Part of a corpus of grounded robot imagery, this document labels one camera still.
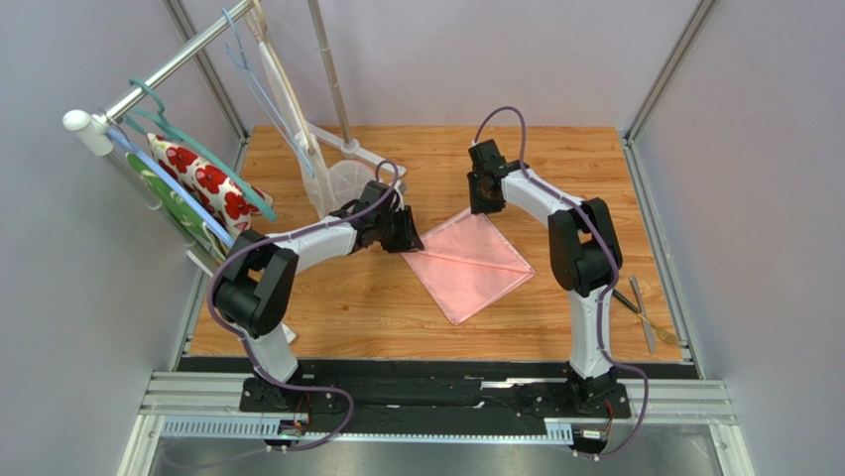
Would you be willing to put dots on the beige hanger with white cloth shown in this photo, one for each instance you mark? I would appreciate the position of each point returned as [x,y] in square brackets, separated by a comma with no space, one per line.
[288,114]

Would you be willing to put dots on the blue plastic hanger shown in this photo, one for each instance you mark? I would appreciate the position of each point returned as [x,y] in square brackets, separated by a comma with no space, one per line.
[216,228]

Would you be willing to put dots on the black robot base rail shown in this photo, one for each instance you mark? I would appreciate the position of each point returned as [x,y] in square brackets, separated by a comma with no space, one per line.
[472,398]

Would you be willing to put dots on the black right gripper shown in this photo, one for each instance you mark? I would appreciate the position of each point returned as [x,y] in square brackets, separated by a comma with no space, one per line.
[483,195]

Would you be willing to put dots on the green patterned cloth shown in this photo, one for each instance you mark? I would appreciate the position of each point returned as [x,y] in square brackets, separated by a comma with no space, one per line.
[186,218]

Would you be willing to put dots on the pink cloth napkin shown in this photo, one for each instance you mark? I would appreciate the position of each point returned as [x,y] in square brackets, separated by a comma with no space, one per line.
[467,264]

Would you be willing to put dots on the light blue thin hanger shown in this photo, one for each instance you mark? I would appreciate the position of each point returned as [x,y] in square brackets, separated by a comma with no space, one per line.
[263,98]

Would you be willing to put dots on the teal plastic hanger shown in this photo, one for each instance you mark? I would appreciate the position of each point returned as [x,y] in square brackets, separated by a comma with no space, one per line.
[174,133]

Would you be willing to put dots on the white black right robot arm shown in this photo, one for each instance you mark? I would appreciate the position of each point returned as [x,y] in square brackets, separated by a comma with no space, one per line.
[585,259]

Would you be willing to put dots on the red floral white cloth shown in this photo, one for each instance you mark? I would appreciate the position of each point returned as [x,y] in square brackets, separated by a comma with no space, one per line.
[217,192]

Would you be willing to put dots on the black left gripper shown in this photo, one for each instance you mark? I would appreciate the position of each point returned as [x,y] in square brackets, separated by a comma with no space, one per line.
[410,239]

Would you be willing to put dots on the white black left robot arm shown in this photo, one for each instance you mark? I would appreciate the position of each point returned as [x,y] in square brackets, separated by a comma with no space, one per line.
[251,291]

